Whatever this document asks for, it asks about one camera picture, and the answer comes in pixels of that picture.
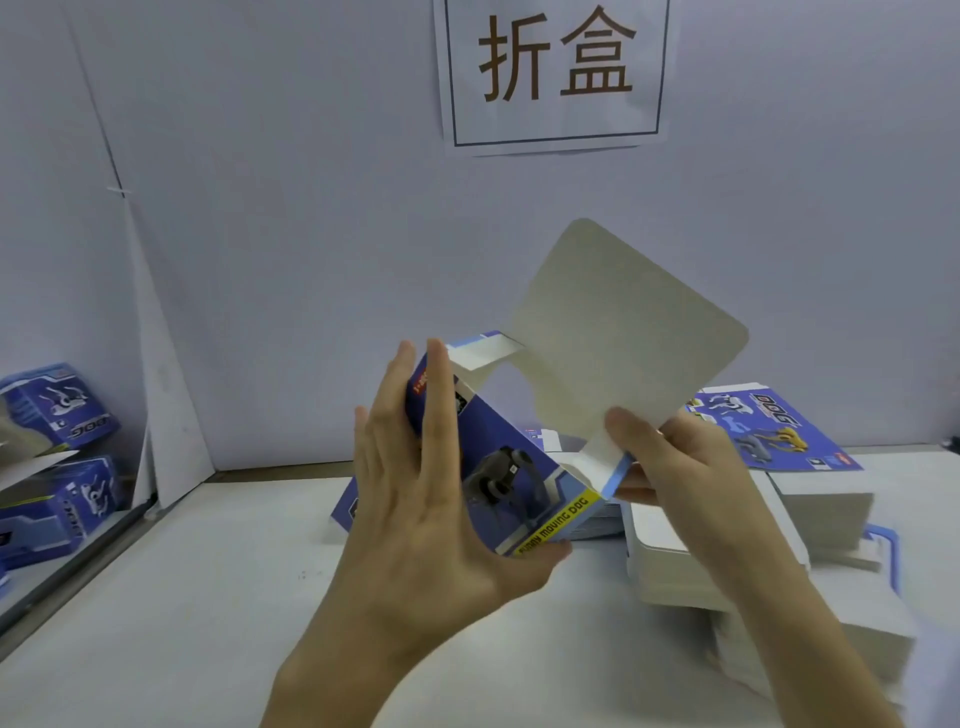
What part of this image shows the blue dog-print cardboard box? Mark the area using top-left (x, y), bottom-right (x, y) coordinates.
top-left (330, 217), bottom-right (752, 561)

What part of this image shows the pile of blue boxes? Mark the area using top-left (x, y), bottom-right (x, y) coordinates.
top-left (0, 363), bottom-right (131, 578)

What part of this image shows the person's right forearm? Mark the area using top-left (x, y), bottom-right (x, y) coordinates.
top-left (739, 562), bottom-right (905, 728)

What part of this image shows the white paper wall sign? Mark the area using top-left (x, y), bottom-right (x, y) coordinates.
top-left (435, 0), bottom-right (680, 156)

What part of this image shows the person's right hand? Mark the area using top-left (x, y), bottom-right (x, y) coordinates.
top-left (604, 406), bottom-right (815, 605)

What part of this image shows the stack of boxes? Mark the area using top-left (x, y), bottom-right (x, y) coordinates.
top-left (619, 381), bottom-right (920, 710)
top-left (517, 426), bottom-right (630, 543)

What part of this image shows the person's left forearm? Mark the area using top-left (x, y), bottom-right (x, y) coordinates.
top-left (261, 660), bottom-right (414, 728)

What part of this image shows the person's left hand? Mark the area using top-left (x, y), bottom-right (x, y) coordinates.
top-left (270, 339), bottom-right (573, 702)

